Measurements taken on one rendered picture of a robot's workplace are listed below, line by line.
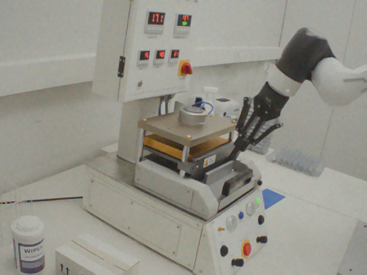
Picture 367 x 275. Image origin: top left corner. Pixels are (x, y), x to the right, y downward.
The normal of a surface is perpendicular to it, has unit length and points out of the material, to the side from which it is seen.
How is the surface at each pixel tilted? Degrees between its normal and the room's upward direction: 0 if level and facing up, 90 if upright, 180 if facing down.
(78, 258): 2
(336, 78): 68
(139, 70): 90
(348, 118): 90
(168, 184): 90
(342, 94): 103
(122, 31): 90
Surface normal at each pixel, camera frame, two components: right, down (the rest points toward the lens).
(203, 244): -0.57, 0.19
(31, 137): 0.84, 0.30
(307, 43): -0.34, 0.18
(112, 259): 0.13, -0.93
